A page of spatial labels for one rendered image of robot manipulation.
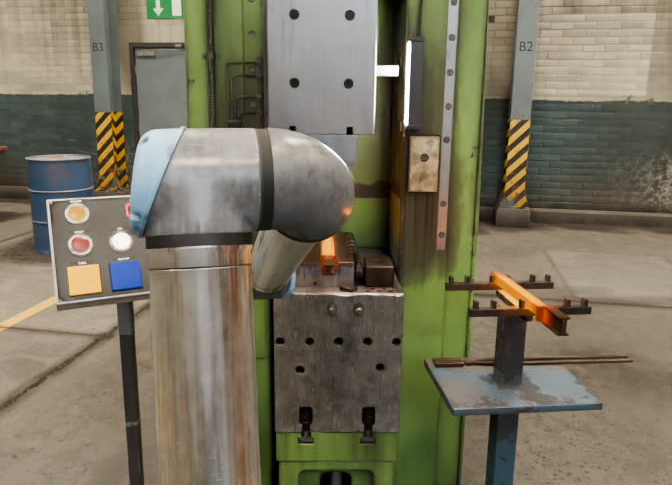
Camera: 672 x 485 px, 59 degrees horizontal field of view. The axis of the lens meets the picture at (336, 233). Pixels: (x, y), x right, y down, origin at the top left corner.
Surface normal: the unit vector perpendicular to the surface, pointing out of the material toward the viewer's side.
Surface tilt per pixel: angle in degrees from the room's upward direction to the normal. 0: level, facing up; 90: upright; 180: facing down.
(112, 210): 60
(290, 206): 112
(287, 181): 87
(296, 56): 90
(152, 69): 90
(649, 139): 89
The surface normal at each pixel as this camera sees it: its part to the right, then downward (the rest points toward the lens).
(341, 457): 0.02, 0.22
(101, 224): 0.39, -0.31
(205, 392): 0.19, -0.04
